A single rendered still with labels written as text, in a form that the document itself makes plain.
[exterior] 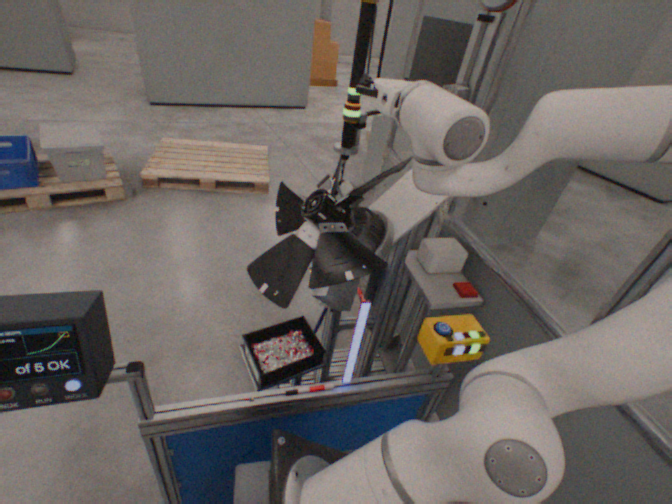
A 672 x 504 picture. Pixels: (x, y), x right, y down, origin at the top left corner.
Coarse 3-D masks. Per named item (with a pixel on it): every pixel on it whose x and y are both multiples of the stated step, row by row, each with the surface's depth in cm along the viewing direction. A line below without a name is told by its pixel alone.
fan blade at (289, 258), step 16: (288, 240) 123; (272, 256) 124; (288, 256) 122; (304, 256) 121; (256, 272) 125; (272, 272) 122; (288, 272) 121; (304, 272) 121; (272, 288) 121; (288, 288) 120; (288, 304) 119
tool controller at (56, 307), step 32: (0, 320) 63; (32, 320) 63; (64, 320) 64; (96, 320) 71; (0, 352) 64; (32, 352) 65; (64, 352) 66; (96, 352) 71; (0, 384) 66; (32, 384) 67; (64, 384) 69; (96, 384) 71
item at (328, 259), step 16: (320, 240) 108; (336, 240) 108; (352, 240) 109; (320, 256) 103; (336, 256) 102; (352, 256) 102; (368, 256) 102; (320, 272) 99; (336, 272) 97; (352, 272) 96; (368, 272) 95
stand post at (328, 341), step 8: (328, 312) 159; (336, 312) 155; (328, 320) 159; (336, 320) 156; (328, 328) 159; (336, 328) 160; (328, 336) 162; (336, 336) 163; (328, 344) 165; (328, 352) 171; (328, 360) 173; (328, 368) 177; (320, 376) 179
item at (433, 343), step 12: (432, 324) 101; (456, 324) 103; (468, 324) 104; (420, 336) 106; (432, 336) 99; (444, 336) 98; (432, 348) 100; (444, 348) 97; (432, 360) 100; (444, 360) 101; (456, 360) 102
